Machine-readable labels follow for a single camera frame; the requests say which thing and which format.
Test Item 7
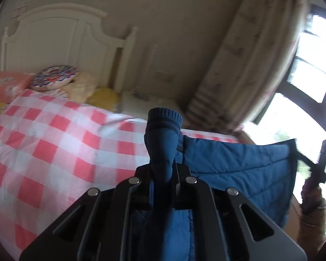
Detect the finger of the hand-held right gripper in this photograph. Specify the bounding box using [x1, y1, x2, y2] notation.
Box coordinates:
[296, 147, 319, 169]
[316, 140, 326, 176]

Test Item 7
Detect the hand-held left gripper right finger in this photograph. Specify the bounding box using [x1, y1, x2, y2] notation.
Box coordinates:
[174, 164, 307, 261]

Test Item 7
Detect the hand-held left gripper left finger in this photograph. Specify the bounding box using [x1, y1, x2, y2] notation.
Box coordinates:
[19, 166, 153, 261]

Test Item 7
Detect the blue quilted jacket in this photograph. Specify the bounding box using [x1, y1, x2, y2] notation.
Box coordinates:
[130, 107, 298, 261]

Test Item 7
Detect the person's right forearm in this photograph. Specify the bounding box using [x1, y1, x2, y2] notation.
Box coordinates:
[297, 220, 326, 253]

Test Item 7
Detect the person's right hand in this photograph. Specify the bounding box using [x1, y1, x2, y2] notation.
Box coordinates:
[300, 182, 326, 224]

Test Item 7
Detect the dark framed window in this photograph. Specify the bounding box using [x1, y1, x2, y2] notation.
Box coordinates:
[244, 3, 326, 196]

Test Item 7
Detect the white nightstand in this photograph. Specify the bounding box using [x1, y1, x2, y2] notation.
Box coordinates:
[121, 90, 185, 120]

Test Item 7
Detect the pink white checkered blanket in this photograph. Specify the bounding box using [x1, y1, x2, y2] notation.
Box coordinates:
[0, 88, 242, 261]

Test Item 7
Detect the yellow cloth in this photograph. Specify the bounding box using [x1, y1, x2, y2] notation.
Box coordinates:
[87, 87, 121, 112]

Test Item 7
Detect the printed cream curtain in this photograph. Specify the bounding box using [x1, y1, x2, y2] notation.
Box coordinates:
[185, 0, 310, 131]

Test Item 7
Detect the round patterned cushion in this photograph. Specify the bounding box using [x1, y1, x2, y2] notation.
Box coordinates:
[30, 65, 79, 91]

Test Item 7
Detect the white wooden headboard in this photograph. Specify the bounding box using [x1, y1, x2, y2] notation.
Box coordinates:
[0, 3, 138, 93]

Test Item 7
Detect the pink floral pillow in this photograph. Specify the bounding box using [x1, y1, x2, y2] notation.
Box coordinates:
[0, 71, 36, 102]

